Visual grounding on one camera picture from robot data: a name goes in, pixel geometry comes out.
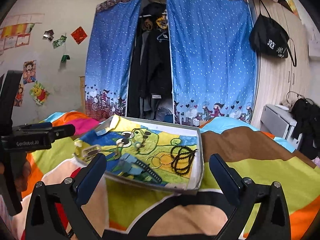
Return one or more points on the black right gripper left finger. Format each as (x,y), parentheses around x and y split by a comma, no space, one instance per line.
(54,211)

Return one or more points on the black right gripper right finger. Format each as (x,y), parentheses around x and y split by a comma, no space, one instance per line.
(272,220)

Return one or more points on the grey claw hair clip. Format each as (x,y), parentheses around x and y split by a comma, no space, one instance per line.
(89,153)

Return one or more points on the thin gold hoop rings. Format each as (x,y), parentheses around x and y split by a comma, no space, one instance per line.
(157,160)

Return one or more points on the striped bangle bundle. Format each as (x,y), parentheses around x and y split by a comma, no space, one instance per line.
(121,143)

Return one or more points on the person's left hand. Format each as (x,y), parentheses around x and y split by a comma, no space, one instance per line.
(21,182)

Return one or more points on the cartoon couple poster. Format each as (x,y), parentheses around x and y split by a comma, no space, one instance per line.
(19,96)

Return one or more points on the winnie the pooh poster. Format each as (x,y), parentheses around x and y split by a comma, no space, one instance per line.
(39,93)

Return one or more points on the anime character poster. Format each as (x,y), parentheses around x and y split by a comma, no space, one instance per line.
(29,72)

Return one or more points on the white small cabinet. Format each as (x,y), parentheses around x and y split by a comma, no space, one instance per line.
(280,123)

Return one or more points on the black clothes pile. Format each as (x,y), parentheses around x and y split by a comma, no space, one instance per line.
(306,114)

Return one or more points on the red diamond paper decoration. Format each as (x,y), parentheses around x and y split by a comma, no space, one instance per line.
(79,35)

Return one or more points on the grey shallow tray box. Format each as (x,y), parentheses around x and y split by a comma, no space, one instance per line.
(145,152)

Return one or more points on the blue dotted wardrobe curtain left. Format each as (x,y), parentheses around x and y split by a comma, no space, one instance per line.
(109,59)

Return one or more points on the blue dotted wardrobe curtain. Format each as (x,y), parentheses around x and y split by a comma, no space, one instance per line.
(213,65)
(109,59)

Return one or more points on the dark hanging clothes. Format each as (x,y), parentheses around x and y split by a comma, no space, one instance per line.
(150,82)

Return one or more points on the beige wooden wardrobe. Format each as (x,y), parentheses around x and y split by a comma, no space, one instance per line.
(279,81)

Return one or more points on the blue dotted wardrobe curtain right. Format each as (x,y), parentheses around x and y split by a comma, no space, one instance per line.
(213,65)

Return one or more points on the black tote bag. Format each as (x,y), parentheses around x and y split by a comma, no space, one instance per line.
(268,37)

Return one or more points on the green hanging wall ornament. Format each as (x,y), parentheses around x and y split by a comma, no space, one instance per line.
(65,56)

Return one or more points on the green wall sticker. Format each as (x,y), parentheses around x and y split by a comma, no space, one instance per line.
(59,42)

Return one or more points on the wall certificates row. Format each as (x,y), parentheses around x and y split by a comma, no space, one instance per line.
(16,30)

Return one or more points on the silver wall sticker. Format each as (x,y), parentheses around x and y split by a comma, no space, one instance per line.
(48,35)

